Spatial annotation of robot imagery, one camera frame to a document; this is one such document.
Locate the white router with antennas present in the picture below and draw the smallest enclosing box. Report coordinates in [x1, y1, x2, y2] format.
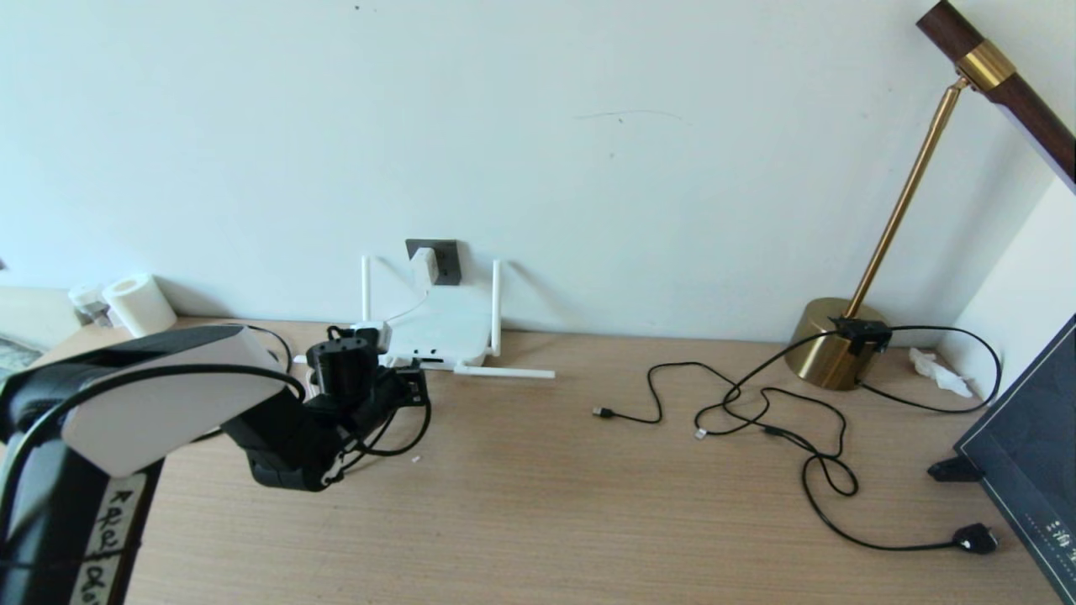
[361, 256, 556, 381]

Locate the black ethernet cable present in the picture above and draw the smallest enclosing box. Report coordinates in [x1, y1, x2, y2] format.
[193, 324, 434, 459]

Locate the white toilet paper roll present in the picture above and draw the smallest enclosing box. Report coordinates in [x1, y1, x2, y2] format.
[103, 273, 179, 339]

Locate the crumpled white tissue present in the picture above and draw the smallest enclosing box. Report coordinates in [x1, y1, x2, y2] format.
[908, 348, 973, 399]

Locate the brass desk lamp wooden head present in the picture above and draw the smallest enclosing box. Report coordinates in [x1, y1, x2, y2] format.
[786, 0, 1076, 392]

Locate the thin white adapter cable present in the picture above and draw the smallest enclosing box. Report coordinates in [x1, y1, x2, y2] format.
[378, 284, 434, 337]

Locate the black usb charging cable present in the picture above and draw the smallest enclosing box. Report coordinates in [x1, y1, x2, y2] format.
[593, 363, 846, 461]

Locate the black lamp power cable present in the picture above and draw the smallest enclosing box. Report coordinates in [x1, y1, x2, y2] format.
[723, 332, 1000, 555]

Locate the black lamp switch box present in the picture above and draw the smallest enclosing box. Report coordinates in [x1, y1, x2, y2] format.
[832, 318, 892, 355]

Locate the grey wall socket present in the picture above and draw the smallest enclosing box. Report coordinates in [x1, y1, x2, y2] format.
[406, 239, 462, 287]

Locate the black lamp base cable loop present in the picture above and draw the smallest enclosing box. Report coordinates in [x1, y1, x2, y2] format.
[857, 326, 1003, 414]

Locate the black braided camera cable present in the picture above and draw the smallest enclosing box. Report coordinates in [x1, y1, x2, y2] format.
[0, 326, 434, 539]

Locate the small clear jar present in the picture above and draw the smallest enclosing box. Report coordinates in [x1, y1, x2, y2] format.
[69, 284, 114, 329]

